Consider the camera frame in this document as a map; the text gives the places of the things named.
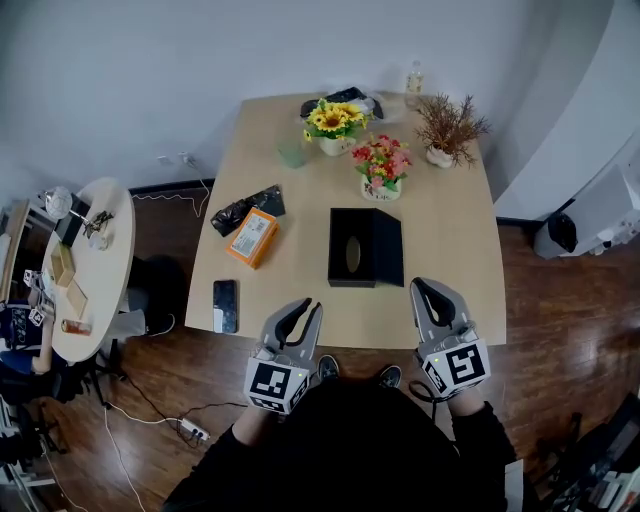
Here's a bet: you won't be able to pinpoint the person's black-clothed torso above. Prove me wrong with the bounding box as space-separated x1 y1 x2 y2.
169 377 509 512

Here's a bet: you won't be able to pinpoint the clear plastic bottle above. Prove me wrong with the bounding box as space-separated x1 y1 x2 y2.
404 60 426 109

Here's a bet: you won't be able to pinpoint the person's right shoe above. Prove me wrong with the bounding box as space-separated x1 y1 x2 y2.
377 364 403 391

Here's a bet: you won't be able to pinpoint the crumpled black plastic bag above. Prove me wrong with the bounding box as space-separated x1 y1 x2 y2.
209 183 287 238

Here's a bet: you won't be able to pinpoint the person's left forearm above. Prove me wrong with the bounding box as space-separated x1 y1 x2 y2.
163 405 284 512

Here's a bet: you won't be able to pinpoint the white globe lamp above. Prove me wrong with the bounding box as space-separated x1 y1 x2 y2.
42 186 74 221

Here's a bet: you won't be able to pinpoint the person's right forearm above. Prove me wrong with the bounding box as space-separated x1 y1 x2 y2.
446 388 517 474

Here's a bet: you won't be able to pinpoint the white power strip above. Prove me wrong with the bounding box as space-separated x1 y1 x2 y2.
178 417 212 443

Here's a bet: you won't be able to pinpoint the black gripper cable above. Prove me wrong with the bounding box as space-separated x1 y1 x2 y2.
408 378 440 427

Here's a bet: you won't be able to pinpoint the clear plastic bag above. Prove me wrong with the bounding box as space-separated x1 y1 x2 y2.
363 91 407 122

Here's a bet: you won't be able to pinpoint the red pink flowers in pot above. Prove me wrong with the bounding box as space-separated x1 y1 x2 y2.
351 133 414 203

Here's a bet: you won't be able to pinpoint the red drink can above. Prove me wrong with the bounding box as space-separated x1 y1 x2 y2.
60 318 95 337

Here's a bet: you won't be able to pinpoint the person's shoe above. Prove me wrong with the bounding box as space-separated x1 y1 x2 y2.
377 364 403 391
316 354 341 384

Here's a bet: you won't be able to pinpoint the sunflower bouquet in white pot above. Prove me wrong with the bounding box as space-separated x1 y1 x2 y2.
302 98 375 158

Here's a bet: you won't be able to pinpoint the grey bin with black bag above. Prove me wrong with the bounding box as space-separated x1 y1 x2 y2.
532 211 582 261

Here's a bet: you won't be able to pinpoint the brown dried plant in pot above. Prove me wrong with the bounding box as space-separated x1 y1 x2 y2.
413 93 493 170

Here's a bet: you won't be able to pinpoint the white floor cable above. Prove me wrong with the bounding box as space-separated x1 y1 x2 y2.
39 399 182 512

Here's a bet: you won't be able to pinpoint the black floor cable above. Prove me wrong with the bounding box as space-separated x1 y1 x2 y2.
113 369 249 427

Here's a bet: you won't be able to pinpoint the white wall cable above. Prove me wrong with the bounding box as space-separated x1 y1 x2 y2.
130 163 212 219

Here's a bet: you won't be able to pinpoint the person's left shoe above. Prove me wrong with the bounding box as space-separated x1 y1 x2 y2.
316 354 341 384

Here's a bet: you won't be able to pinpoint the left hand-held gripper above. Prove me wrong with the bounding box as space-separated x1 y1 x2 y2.
243 298 325 416

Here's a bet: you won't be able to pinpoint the black smartphone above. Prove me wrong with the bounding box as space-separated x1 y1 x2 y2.
212 279 240 335

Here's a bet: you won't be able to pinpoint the black tissue box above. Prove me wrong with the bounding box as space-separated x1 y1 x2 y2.
327 207 405 290

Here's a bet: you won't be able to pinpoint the flat wooden lid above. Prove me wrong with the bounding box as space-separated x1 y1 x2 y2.
65 279 90 320

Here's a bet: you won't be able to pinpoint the black bag behind flowers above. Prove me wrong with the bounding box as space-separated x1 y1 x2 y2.
299 86 386 122

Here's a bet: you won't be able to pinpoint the white bag under table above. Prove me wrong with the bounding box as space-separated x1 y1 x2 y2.
106 306 177 342

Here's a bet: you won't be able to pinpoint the green translucent cup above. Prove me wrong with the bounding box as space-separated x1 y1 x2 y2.
277 139 309 170

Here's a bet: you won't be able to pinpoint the dark glasses and keys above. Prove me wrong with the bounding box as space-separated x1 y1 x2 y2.
81 210 116 239

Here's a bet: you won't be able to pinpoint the black square box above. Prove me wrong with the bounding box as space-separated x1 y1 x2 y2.
53 196 93 248

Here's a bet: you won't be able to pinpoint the white device by wall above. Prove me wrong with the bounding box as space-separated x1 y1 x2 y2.
574 208 640 257

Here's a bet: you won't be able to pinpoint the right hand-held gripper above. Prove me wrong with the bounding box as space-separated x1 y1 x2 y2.
409 277 492 402

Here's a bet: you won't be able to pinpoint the orange box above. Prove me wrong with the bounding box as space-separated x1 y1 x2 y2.
224 206 281 271

